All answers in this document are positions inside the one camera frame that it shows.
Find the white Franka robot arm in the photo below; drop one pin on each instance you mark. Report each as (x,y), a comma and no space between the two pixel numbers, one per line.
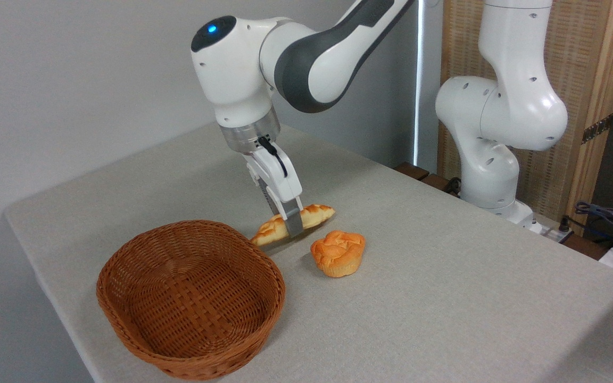
(328,58)

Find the wooden rattan folding screen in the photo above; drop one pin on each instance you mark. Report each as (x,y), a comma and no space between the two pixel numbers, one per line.
(583,69)

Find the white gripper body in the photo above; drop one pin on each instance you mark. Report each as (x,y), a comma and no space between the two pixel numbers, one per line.
(280,178)

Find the long braided bread loaf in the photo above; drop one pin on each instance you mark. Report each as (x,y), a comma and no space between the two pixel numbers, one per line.
(317,214)

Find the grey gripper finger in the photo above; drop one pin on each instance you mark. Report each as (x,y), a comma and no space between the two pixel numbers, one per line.
(293,218)
(275,205)

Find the brown wicker basket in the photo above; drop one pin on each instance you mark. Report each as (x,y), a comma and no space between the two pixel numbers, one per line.
(189,298)

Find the round muffin-shaped bread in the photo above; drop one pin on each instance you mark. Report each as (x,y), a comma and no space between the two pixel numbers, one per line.
(338,255)

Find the grey tablecloth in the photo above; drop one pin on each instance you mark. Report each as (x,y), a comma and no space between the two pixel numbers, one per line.
(445,298)

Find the metal screen hinge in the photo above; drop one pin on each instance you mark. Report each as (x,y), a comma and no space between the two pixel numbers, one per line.
(597,128)

